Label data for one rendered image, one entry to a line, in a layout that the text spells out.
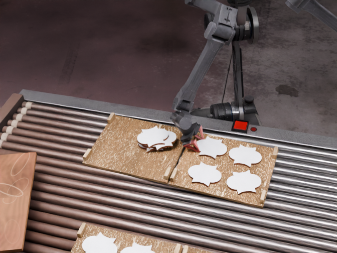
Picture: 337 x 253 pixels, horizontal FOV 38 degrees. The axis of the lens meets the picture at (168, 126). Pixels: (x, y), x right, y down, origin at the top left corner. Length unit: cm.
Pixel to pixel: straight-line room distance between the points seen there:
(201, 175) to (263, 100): 200
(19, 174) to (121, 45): 281
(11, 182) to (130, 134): 61
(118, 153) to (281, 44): 279
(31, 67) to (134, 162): 259
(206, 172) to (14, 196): 81
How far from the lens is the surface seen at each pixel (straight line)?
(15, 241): 192
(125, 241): 195
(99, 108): 257
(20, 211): 201
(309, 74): 440
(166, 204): 208
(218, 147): 225
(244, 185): 211
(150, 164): 220
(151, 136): 226
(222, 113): 328
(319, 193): 217
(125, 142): 232
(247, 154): 223
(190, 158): 222
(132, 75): 433
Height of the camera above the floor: 253
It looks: 42 degrees down
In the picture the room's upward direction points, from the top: 3 degrees counter-clockwise
